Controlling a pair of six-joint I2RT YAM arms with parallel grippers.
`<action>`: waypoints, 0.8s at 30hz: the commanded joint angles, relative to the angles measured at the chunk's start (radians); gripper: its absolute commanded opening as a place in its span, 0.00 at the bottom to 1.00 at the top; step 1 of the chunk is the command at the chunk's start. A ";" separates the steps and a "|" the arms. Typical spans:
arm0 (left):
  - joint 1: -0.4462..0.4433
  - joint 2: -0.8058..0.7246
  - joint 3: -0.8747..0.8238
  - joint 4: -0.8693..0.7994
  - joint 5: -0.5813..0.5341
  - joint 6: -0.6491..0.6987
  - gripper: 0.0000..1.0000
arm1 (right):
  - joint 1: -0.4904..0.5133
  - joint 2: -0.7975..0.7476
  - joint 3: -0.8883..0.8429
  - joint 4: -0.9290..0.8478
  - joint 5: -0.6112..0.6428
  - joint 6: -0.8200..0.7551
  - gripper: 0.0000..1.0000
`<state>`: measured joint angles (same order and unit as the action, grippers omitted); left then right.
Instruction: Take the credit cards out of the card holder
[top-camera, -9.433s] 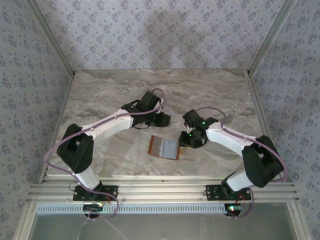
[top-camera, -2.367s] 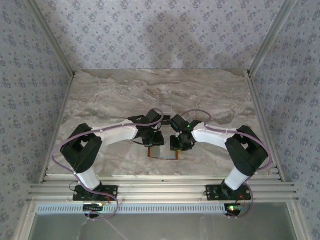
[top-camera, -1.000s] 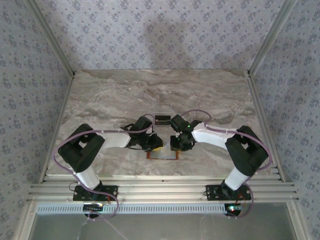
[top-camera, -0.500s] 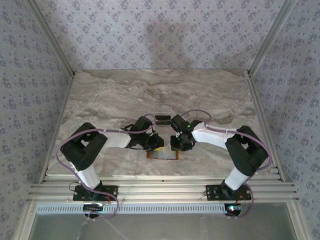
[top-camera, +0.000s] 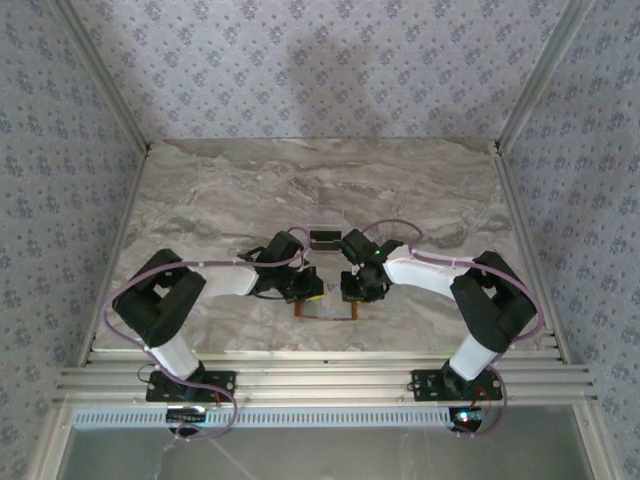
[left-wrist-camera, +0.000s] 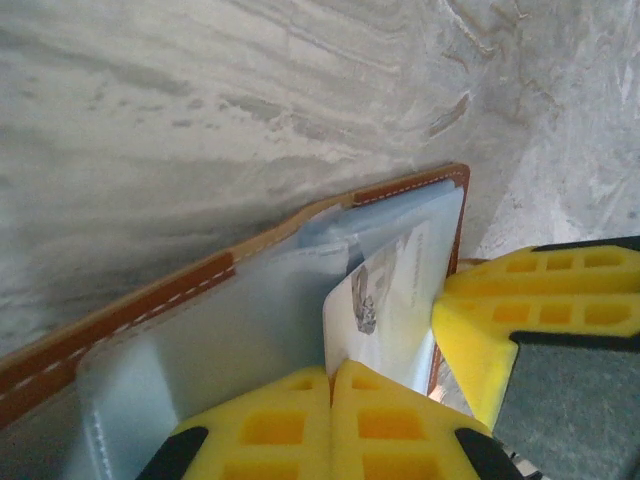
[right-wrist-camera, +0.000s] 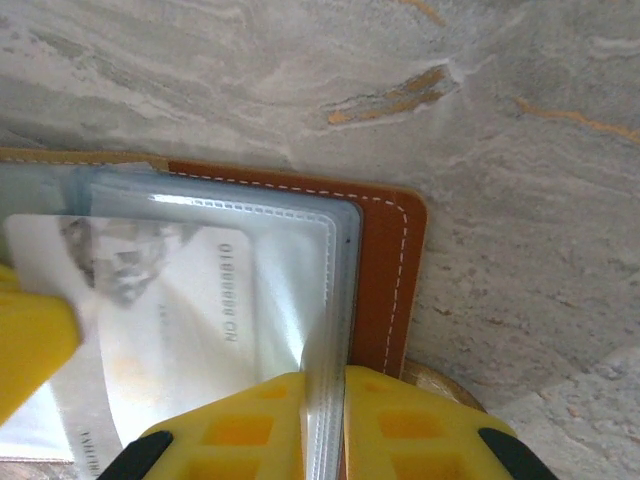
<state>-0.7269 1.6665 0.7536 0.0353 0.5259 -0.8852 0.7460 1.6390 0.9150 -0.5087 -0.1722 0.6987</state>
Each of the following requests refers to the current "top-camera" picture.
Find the aluminium rail bed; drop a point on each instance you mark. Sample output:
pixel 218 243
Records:
pixel 325 380

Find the grey metal panel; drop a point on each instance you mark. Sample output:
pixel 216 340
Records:
pixel 350 455

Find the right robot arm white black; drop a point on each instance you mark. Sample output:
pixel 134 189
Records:
pixel 420 272

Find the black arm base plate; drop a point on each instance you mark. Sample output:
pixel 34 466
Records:
pixel 220 380
pixel 425 385

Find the aluminium side rail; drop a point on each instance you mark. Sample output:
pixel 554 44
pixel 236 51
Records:
pixel 116 255
pixel 525 250

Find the black controller board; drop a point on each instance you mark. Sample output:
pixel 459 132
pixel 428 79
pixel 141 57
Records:
pixel 185 414
pixel 467 417

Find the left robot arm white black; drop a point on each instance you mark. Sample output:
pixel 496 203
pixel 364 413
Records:
pixel 227 280

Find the black card with stripe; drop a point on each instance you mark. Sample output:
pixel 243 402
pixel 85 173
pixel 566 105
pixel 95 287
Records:
pixel 325 235

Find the aluminium corner post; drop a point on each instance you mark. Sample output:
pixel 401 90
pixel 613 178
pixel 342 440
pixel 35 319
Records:
pixel 540 75
pixel 105 75

